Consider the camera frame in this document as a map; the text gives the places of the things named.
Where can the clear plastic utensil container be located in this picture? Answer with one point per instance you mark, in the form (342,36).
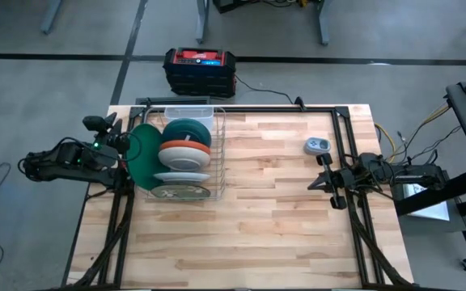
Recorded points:
(188,113)

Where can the orange plate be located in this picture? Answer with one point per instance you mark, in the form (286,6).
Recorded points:
(184,144)

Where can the black aluminium table frame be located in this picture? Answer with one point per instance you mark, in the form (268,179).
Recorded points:
(265,109)

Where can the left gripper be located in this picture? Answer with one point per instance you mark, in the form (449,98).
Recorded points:
(99,153)

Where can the large green plate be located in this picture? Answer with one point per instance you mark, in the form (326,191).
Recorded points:
(144,161)

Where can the red black power station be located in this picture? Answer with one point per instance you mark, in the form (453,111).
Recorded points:
(198,72)

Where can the grey desk leg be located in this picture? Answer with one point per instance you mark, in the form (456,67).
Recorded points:
(51,18)
(324,24)
(202,24)

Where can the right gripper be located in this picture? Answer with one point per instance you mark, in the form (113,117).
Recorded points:
(358,174)

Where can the small teal plate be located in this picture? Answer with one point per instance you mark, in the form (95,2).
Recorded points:
(186,131)

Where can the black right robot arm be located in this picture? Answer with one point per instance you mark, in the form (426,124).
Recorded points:
(415,174)

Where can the green floral plate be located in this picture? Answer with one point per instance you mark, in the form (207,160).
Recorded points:
(180,192)

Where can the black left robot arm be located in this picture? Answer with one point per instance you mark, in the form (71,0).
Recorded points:
(55,163)

